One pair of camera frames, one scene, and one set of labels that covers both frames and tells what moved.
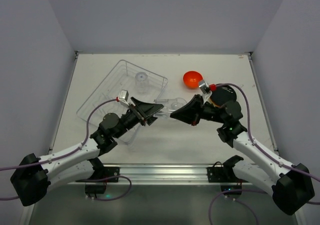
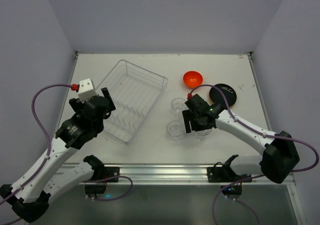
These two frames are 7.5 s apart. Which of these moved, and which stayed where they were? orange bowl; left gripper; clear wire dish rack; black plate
Moved: left gripper
Stayed: clear wire dish rack; orange bowl; black plate
